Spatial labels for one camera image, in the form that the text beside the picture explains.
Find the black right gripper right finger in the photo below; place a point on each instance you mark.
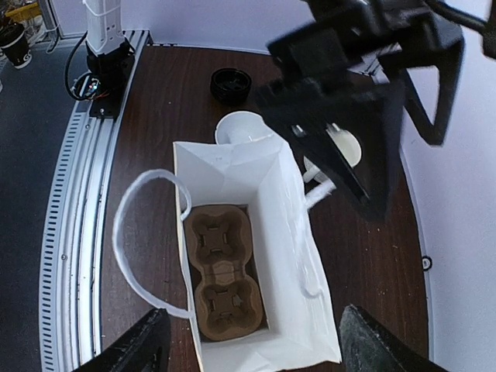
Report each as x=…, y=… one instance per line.
x=368, y=346

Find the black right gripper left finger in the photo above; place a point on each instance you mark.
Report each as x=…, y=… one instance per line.
x=143, y=347

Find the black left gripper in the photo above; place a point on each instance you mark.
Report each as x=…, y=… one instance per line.
x=352, y=133

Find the cardboard two-cup carrier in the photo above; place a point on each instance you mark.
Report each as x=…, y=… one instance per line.
x=227, y=296

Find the brown paper bag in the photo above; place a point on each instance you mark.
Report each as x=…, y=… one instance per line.
x=262, y=177

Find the white ceramic bowl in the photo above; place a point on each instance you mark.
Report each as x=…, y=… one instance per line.
x=241, y=127

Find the stack of black lids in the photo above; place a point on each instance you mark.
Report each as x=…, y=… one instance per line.
x=230, y=86

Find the aluminium front rail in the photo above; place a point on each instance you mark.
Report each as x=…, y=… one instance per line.
x=70, y=322

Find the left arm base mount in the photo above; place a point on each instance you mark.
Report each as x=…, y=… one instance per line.
x=105, y=83

